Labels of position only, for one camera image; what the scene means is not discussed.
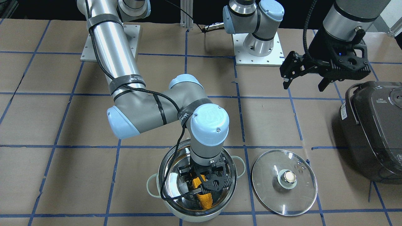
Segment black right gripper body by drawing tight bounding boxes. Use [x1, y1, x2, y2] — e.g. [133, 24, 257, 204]
[177, 153, 234, 193]

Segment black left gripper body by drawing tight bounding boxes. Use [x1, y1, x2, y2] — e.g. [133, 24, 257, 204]
[303, 28, 371, 83]

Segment yellow plastic corn cob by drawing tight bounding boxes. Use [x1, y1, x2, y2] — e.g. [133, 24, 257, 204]
[192, 175, 213, 210]

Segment glass pot lid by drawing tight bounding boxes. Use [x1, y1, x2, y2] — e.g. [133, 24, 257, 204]
[250, 150, 318, 216]

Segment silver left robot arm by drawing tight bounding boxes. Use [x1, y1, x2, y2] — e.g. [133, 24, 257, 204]
[223, 0, 389, 92]

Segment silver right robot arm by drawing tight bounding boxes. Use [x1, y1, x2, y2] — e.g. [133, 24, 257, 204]
[76, 0, 233, 196]

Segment pale green steel pot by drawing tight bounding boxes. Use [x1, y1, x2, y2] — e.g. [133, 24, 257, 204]
[146, 139, 246, 222]

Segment dark grey rice cooker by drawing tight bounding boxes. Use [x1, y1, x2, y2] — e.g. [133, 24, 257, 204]
[340, 81, 402, 185]

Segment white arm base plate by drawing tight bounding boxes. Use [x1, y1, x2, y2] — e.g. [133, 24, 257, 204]
[232, 33, 285, 67]
[80, 25, 141, 62]

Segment aluminium frame post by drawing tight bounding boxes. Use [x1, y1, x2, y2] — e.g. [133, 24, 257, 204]
[180, 0, 193, 30]

